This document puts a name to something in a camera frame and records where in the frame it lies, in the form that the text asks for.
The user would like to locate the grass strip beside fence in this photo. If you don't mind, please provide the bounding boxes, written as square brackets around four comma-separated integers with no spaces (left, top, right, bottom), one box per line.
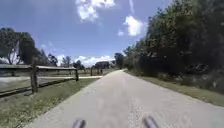
[0,77,101,128]

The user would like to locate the wooden rail fence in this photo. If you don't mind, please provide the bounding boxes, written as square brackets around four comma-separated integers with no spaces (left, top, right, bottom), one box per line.
[0,59,105,98]

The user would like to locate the row of dense trees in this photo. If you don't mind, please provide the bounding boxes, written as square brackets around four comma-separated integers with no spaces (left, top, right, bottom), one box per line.
[113,0,224,91]

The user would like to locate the robot's own part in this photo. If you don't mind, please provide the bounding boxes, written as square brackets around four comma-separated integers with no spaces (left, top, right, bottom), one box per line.
[142,115,160,128]
[72,118,87,128]

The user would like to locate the large dark green tree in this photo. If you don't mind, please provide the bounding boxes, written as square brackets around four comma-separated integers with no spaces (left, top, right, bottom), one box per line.
[0,27,43,66]

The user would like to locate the grey paved path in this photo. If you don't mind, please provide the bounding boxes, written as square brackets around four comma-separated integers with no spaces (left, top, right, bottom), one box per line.
[23,69,224,128]

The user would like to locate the distant trees behind fence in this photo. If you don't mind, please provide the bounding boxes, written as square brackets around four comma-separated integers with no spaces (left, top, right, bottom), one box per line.
[39,52,116,70]

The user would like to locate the grass verge under trees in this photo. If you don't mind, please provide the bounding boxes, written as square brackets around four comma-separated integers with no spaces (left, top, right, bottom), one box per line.
[123,69,224,108]

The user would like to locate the pale road behind fence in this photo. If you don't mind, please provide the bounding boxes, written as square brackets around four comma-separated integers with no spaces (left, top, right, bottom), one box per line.
[0,75,104,93]

